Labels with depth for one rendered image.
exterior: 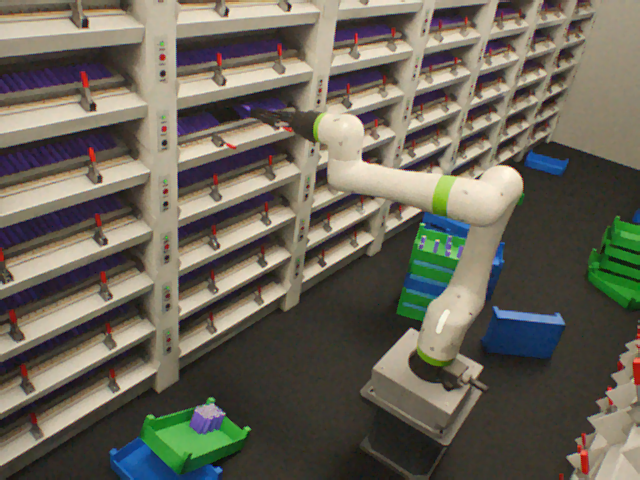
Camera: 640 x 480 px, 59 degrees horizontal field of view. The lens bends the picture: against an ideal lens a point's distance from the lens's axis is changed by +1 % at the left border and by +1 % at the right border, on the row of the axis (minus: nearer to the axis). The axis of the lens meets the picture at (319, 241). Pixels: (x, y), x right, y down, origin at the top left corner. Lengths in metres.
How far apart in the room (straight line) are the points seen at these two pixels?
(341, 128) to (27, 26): 0.81
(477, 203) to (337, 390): 1.07
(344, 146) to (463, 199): 0.38
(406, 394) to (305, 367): 0.64
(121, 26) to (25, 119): 0.32
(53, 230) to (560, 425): 1.94
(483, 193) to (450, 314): 0.40
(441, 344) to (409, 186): 0.49
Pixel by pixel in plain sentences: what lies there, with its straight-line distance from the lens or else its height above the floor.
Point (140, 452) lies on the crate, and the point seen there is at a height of 0.00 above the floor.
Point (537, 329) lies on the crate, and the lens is 2.64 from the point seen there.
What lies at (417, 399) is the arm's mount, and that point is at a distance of 1.81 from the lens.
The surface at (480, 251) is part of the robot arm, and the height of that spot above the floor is 0.78.
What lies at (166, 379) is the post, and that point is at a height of 0.04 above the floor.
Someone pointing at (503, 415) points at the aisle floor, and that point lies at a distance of 2.42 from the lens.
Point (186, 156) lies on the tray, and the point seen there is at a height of 0.91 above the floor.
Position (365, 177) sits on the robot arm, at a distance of 1.66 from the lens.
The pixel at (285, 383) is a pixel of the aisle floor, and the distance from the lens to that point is 2.28.
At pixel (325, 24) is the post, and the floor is 1.26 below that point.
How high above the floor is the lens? 1.64
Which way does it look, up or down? 32 degrees down
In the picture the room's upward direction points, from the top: 8 degrees clockwise
